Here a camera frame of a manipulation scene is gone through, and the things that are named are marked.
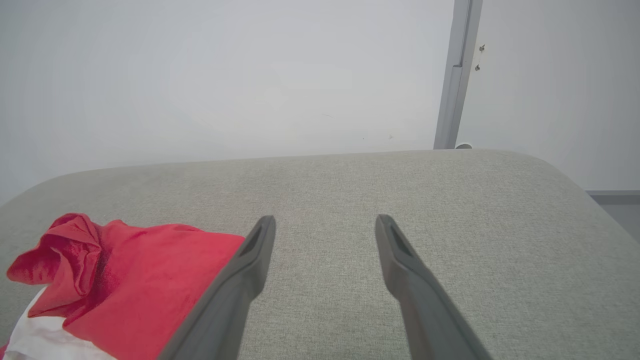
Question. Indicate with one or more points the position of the small round grey cap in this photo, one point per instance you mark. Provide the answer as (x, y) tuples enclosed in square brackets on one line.
[(463, 146)]

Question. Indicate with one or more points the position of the grey metal post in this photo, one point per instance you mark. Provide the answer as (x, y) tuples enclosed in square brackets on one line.
[(456, 80)]

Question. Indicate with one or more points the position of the red basketball jersey garment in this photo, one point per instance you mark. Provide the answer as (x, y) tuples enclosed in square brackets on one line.
[(140, 280)]

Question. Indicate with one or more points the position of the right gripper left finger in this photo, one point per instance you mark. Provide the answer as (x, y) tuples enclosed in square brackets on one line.
[(225, 305)]

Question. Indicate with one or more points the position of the grey baseboard strip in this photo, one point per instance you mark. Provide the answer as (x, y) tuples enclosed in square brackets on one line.
[(615, 197)]

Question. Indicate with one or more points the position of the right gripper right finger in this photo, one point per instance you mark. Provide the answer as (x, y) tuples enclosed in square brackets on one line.
[(430, 315)]

